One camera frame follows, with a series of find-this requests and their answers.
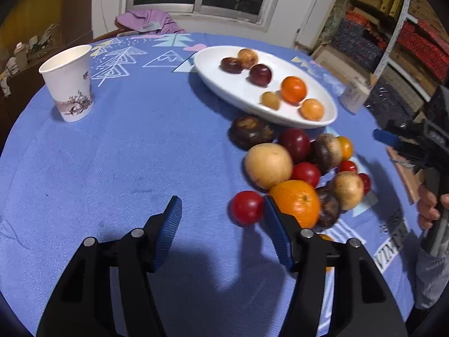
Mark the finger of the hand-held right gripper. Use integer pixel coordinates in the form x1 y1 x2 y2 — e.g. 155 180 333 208
373 129 430 167
384 119 427 136

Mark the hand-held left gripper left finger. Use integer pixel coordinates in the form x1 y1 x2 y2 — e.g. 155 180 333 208
36 195 183 337

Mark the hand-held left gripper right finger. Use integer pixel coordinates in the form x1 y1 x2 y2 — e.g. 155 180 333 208
263 195 409 337

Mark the large orange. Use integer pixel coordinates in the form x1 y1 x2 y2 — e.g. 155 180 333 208
268 180 321 229

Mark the yellow-orange tomato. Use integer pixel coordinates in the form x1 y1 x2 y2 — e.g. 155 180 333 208
337 136 353 160

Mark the large red cherry tomato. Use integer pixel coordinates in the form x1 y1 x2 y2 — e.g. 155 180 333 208
290 162 321 187

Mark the pale yellow blotched fruit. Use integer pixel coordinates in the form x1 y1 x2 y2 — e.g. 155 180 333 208
328 171 365 211

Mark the large yellow pear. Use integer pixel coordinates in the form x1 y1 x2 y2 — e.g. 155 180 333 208
244 143 294 191

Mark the white oval plate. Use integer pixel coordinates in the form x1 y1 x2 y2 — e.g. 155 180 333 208
194 45 338 129

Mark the person's right hand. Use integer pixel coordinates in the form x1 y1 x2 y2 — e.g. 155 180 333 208
417 183 449 230

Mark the white drink can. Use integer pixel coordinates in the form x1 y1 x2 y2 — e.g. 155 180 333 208
340 79 370 115

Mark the dark brown mangosteen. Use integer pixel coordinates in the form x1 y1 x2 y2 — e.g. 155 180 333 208
309 133 342 174
315 187 342 231
229 115 275 151

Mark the orange loquat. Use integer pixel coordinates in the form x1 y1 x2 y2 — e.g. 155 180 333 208
299 98 325 122

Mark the blue printed tablecloth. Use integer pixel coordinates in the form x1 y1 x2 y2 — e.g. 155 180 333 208
0 32 427 337

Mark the large red plum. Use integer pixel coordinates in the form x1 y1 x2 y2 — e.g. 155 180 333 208
278 128 311 164

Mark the stack of patterned boxes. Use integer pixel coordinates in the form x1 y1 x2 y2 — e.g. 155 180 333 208
312 0 449 120

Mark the orange mandarin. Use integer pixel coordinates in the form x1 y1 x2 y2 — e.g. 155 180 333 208
281 76 307 105

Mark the small tan longan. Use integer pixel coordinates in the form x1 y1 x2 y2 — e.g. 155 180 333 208
260 91 280 110

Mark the dark red plum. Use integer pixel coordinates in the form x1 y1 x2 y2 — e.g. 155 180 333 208
248 64 273 87

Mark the white door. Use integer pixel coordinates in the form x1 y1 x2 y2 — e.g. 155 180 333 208
295 0 339 50

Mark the yellow red-speckled fruit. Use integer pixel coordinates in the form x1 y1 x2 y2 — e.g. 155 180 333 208
237 48 259 70

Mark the dark brown plum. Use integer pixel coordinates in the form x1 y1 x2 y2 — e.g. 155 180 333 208
221 57 244 74

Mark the white floral paper cup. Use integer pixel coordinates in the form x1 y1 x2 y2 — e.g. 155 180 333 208
38 44 95 123

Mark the wooden chair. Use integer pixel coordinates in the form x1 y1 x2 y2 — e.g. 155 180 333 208
92 28 141 41

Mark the purple cloth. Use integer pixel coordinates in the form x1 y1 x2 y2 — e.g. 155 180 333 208
116 9 192 36

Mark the cluttered sideboard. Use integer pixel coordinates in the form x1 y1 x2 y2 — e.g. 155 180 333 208
0 24 64 141

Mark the wooden frame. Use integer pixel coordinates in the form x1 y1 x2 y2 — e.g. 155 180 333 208
311 44 372 86

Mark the white perforated shelf post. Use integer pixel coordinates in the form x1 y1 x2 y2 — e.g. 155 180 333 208
371 0 415 88

